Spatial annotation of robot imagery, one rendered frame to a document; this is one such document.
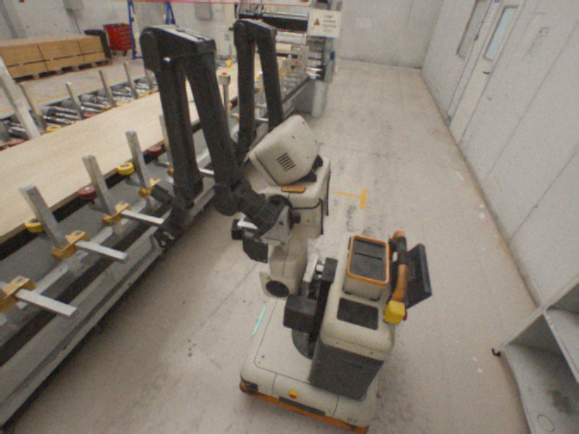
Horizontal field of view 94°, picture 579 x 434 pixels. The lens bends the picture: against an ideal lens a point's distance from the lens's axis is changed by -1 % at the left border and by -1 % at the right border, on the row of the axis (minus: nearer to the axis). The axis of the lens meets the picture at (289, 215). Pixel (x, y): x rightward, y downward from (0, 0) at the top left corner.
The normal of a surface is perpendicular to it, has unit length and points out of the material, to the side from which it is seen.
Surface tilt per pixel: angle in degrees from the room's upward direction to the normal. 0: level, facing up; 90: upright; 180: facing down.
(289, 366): 0
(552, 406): 0
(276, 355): 0
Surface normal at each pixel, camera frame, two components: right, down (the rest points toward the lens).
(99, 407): 0.07, -0.78
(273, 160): -0.27, 0.58
